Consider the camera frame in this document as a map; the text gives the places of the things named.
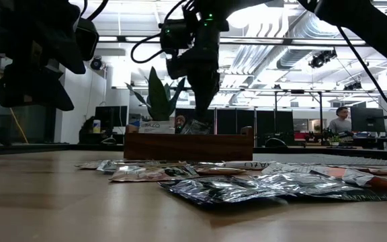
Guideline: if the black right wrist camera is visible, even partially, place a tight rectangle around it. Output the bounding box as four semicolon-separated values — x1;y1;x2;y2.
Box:
159;19;195;51

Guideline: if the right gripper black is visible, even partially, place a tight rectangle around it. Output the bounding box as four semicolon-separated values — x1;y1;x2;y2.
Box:
165;19;230;122

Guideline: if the dark ribbed mat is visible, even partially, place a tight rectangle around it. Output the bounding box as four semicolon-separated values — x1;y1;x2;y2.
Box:
253;153;387;167

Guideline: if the small potted plant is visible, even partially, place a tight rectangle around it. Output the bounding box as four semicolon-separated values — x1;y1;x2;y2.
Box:
327;134;343;147

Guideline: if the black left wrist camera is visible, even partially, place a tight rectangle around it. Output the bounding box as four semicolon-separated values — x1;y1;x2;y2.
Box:
75;18;99;62

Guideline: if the dark office desk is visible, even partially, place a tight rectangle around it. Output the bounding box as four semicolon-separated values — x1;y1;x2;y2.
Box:
294;136;387;151

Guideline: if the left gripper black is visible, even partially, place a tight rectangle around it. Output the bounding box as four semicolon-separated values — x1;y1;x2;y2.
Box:
0;0;87;112

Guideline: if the round black ceiling camera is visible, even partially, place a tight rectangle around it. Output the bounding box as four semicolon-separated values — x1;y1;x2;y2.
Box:
90;56;103;71

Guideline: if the black office partition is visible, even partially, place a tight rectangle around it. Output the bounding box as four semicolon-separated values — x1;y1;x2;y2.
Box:
175;107;295;142

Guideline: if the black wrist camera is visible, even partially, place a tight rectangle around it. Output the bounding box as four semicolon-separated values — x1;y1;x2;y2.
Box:
159;19;195;51
75;18;99;62

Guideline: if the black computer monitor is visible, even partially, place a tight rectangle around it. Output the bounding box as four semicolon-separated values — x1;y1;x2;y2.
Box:
350;106;386;134
95;106;128;128

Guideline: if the person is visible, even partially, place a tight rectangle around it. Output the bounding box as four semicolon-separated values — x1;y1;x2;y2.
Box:
327;106;354;135
175;115;187;134

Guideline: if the snake plant in white pot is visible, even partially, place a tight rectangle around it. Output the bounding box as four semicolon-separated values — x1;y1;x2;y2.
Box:
125;66;187;122

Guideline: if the black aluminium table frame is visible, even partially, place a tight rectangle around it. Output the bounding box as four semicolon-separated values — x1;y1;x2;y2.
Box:
0;140;387;162

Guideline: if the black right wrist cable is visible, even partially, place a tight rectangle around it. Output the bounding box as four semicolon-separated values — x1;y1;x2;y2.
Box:
130;32;169;65

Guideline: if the yellow extension cord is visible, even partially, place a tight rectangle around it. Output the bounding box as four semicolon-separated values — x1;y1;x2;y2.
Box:
0;32;30;145

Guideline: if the black ceiling spotlight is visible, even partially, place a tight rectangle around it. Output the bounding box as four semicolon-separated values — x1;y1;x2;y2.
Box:
343;81;362;91
308;48;338;70

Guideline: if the wooden three-compartment tray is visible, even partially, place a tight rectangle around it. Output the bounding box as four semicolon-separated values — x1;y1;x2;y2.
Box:
123;124;255;161

